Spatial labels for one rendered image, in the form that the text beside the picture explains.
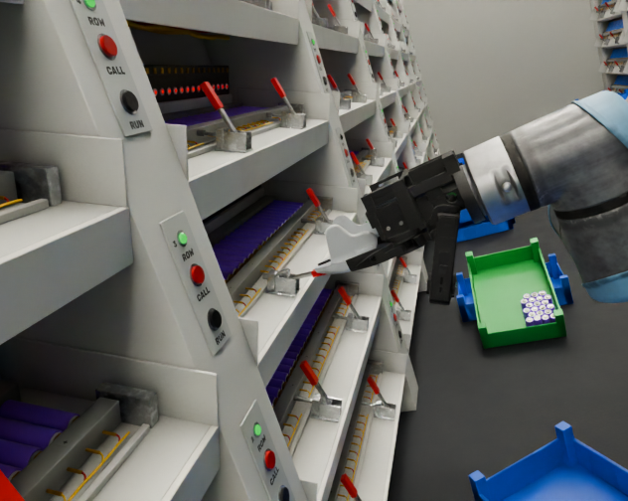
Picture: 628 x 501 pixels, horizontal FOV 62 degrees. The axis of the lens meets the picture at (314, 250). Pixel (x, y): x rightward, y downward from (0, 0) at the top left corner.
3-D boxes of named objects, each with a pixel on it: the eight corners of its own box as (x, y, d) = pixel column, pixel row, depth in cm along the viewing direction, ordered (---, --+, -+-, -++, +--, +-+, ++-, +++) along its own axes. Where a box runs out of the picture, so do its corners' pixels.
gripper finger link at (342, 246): (299, 237, 66) (365, 207, 63) (320, 277, 67) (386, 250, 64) (293, 244, 63) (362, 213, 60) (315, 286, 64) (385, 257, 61)
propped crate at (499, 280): (566, 336, 129) (563, 314, 125) (483, 349, 136) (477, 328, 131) (541, 257, 152) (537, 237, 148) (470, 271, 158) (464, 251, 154)
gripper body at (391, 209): (364, 187, 66) (455, 145, 62) (392, 247, 68) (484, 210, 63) (354, 201, 59) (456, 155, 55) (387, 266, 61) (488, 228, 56)
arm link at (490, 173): (524, 200, 63) (536, 222, 54) (484, 216, 64) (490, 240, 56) (495, 131, 61) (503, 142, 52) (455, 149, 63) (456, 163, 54)
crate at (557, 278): (559, 276, 162) (554, 252, 160) (573, 303, 143) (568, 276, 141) (461, 294, 171) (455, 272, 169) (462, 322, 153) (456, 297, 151)
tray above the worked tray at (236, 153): (328, 143, 105) (331, 70, 100) (189, 229, 49) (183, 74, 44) (233, 135, 109) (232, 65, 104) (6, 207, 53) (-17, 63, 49)
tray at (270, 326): (355, 233, 109) (358, 188, 106) (256, 404, 54) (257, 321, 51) (263, 222, 114) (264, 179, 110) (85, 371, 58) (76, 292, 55)
